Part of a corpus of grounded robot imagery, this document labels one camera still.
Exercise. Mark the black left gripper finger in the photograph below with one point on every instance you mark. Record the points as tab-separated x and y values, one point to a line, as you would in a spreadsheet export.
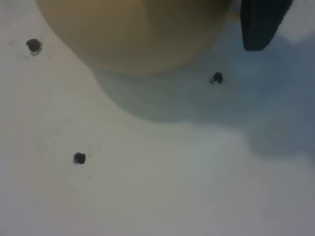
260	20

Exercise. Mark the beige ceramic teapot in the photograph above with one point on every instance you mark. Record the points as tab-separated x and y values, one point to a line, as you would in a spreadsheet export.
137	37

